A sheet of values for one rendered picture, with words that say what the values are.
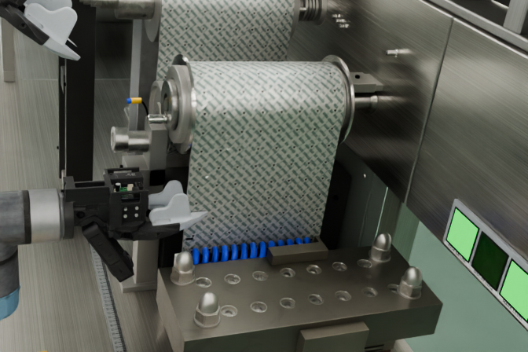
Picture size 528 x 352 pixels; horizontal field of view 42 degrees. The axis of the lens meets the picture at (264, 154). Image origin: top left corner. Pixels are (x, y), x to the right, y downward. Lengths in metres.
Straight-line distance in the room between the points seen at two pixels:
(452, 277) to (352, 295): 2.02
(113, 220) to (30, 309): 0.26
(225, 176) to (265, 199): 0.08
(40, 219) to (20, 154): 0.67
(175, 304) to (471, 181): 0.43
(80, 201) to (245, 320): 0.28
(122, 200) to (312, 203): 0.31
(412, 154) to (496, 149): 0.19
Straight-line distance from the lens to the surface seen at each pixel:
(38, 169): 1.58
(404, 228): 1.45
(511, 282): 0.91
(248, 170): 1.05
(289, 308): 1.01
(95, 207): 1.01
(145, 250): 1.18
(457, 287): 3.02
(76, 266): 1.28
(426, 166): 1.04
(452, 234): 0.99
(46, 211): 0.99
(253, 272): 1.07
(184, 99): 0.99
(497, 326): 2.89
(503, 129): 0.90
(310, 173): 1.10
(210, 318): 0.95
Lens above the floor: 1.66
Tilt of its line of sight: 26 degrees down
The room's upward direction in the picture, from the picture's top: 8 degrees clockwise
